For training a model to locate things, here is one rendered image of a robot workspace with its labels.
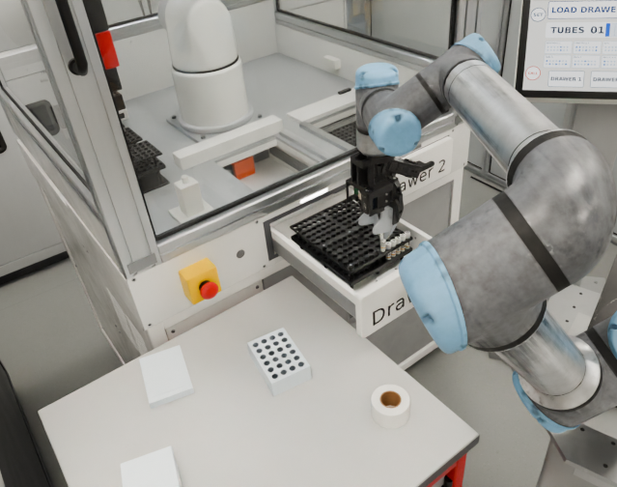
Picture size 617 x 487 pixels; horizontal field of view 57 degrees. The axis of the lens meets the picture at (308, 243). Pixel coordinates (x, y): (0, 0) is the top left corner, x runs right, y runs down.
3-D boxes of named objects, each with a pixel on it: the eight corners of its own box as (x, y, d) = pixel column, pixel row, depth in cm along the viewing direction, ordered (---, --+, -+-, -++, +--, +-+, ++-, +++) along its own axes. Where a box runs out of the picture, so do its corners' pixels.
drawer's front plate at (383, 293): (462, 275, 125) (466, 236, 118) (362, 339, 112) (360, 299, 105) (456, 272, 126) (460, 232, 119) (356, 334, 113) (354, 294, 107)
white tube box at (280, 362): (312, 379, 113) (310, 365, 110) (273, 396, 110) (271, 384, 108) (285, 339, 122) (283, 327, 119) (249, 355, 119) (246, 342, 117)
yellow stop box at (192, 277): (224, 292, 124) (218, 267, 119) (194, 307, 121) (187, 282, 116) (212, 281, 127) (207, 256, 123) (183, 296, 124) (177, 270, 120)
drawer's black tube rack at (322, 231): (411, 260, 128) (412, 237, 124) (351, 295, 120) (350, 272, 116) (349, 218, 143) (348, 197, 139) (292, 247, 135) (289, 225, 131)
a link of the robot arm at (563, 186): (657, 161, 47) (462, 12, 86) (537, 235, 50) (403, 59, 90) (693, 244, 53) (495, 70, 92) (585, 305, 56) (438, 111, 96)
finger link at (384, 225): (367, 247, 116) (365, 209, 111) (388, 236, 119) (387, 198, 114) (378, 253, 114) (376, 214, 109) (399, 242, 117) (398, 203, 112)
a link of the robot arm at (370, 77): (358, 80, 92) (350, 62, 99) (360, 141, 99) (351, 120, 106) (406, 73, 93) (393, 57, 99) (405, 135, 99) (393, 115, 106)
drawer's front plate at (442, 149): (451, 172, 160) (454, 137, 153) (374, 212, 147) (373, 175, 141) (446, 170, 161) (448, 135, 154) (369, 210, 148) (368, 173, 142)
